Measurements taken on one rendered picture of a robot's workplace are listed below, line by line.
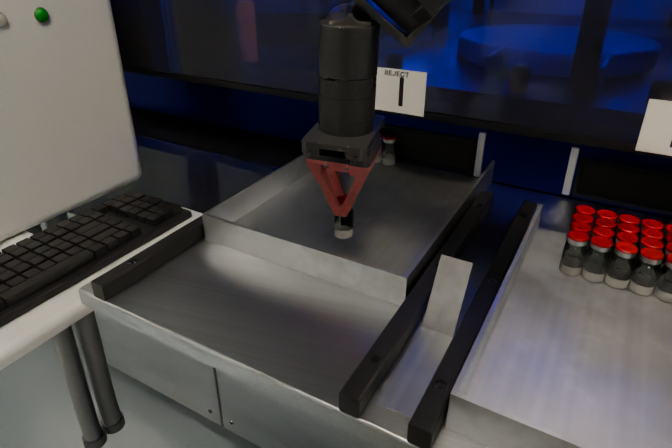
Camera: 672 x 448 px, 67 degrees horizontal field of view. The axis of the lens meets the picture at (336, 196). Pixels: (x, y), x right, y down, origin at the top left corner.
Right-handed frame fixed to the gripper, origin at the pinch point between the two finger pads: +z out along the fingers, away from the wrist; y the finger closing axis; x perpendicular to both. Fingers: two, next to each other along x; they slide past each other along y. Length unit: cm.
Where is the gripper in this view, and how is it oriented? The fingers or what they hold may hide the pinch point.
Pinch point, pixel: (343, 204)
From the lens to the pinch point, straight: 56.4
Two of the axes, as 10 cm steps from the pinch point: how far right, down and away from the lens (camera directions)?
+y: 2.6, -4.4, 8.6
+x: -9.6, -1.4, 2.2
